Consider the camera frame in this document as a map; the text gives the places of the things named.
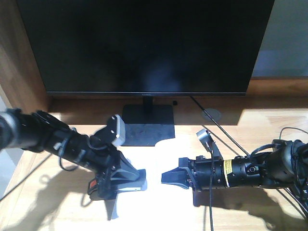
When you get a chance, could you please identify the white paper sheets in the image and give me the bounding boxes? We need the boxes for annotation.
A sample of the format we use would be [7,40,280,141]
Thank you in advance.
[110,127,212,231]

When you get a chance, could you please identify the monitor black cable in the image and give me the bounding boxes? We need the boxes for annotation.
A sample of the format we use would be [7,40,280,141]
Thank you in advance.
[190,96,251,156]

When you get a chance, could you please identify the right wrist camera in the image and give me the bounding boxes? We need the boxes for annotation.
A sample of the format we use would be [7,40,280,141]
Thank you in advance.
[196,129,223,160]

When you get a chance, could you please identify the grey desk cable grommet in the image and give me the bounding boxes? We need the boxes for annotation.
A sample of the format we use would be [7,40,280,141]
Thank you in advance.
[202,108,222,122]

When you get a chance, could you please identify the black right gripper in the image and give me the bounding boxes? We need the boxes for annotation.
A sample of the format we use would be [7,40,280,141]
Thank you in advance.
[161,156,227,207]

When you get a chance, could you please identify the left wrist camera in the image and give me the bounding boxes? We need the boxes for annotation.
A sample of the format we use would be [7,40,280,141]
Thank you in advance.
[94,114,126,147]

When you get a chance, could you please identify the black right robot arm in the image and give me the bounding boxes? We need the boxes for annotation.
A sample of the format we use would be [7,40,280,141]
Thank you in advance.
[174,139,308,208]

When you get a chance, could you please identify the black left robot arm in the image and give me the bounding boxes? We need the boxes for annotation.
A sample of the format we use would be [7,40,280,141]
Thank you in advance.
[0,108,146,201]

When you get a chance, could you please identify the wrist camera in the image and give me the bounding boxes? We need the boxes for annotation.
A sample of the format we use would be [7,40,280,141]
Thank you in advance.
[196,129,223,160]
[94,114,126,147]

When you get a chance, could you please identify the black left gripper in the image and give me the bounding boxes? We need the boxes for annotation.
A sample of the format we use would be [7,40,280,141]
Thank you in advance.
[82,135,146,220]

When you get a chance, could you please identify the right camera black cable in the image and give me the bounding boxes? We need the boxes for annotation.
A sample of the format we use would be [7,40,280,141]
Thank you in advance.
[205,141,215,231]

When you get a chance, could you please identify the black stapler orange button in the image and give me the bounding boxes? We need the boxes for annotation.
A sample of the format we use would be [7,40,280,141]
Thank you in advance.
[87,177,148,200]

